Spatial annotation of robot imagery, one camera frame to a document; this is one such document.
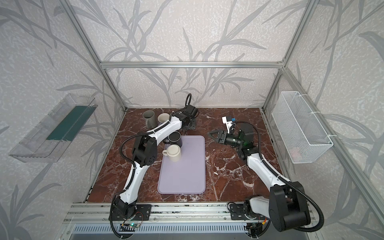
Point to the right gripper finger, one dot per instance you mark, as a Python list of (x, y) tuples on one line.
[(216, 138), (215, 132)]

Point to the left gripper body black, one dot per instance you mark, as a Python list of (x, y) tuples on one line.
[(189, 123)]

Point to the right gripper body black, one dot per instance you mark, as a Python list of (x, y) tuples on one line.
[(223, 137)]

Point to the lilac purple mug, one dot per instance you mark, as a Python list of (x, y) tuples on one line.
[(163, 118)]

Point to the grey mug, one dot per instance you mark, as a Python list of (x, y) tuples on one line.
[(150, 119)]

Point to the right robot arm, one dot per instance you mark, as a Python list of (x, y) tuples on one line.
[(288, 206)]

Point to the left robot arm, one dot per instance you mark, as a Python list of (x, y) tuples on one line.
[(141, 151)]

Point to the black mug white rim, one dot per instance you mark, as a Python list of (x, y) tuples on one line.
[(174, 138)]

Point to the cream white mug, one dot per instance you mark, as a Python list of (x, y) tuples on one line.
[(173, 152)]

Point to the lilac rectangular tray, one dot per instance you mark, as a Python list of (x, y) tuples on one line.
[(188, 175)]

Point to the white slotted vent strip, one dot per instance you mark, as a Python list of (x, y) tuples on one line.
[(163, 228)]

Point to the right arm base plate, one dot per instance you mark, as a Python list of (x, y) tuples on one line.
[(244, 212)]

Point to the white wire mesh basket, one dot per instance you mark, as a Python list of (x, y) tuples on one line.
[(303, 135)]

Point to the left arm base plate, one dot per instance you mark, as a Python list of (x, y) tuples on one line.
[(141, 211)]

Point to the aluminium front rail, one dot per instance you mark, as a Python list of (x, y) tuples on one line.
[(167, 212)]

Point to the clear plastic wall bin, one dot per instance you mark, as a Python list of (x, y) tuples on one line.
[(48, 141)]

